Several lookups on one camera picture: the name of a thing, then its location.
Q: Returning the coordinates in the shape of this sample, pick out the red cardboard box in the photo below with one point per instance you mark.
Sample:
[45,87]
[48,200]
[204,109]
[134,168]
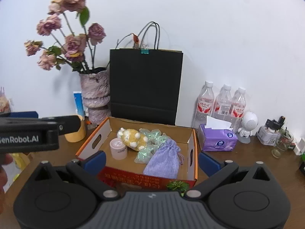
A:
[128,172]

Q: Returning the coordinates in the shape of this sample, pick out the yellow white plush toy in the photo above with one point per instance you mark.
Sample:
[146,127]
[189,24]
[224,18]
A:
[133,139]

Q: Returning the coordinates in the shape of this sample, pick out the water bottle right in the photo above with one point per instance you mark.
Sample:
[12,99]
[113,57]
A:
[237,107]

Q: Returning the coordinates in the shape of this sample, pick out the purple tissue box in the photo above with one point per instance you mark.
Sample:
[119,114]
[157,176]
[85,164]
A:
[216,136]

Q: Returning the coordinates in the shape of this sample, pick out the purple drawstring pouch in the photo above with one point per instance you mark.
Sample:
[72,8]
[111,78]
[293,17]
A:
[165,163]

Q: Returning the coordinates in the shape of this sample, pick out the water bottle left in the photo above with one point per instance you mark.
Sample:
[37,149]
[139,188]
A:
[204,104]

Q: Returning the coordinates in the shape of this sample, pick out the water bottle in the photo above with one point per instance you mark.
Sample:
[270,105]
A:
[222,103]
[204,104]
[237,107]

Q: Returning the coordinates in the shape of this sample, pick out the clear drinking glass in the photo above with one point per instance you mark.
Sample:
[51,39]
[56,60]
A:
[282,143]

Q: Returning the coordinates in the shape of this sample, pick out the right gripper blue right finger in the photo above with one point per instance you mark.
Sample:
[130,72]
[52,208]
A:
[208,164]

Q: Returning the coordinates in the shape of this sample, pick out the person left hand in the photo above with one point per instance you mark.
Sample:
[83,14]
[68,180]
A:
[5,160]

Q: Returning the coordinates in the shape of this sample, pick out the yellow mug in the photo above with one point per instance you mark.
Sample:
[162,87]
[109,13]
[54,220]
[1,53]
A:
[80,134]

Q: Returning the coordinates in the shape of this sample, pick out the water bottle middle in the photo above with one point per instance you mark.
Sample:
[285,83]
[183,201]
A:
[222,103]

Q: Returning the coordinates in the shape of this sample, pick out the purple ceramic vase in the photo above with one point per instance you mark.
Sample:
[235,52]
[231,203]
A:
[95,88]

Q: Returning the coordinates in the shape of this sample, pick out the black paper bag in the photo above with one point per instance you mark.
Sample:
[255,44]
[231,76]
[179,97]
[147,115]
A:
[145,83]

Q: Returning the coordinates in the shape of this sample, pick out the dried pink roses bouquet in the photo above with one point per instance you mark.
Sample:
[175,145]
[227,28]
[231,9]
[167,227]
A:
[75,50]

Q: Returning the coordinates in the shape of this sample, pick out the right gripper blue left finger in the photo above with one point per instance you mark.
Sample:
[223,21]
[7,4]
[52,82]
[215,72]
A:
[95,163]

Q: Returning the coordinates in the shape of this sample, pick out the blue white tube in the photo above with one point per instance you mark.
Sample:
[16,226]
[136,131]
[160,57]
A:
[79,103]

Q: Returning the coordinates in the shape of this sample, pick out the black box gold lettering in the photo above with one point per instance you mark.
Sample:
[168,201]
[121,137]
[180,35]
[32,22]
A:
[302,165]

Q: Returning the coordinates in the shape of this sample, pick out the iridescent plastic bag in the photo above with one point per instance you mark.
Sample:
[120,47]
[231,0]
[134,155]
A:
[155,139]

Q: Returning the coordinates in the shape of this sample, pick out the white robot figurine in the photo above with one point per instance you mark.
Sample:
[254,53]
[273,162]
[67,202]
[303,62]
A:
[248,123]

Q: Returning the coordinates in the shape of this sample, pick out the white charger with cable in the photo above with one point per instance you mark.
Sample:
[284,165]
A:
[300,147]

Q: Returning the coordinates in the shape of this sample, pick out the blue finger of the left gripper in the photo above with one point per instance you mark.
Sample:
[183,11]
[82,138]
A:
[66,124]
[30,114]

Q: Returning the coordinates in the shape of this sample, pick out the clear box with black items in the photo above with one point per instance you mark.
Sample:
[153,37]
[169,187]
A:
[268,133]

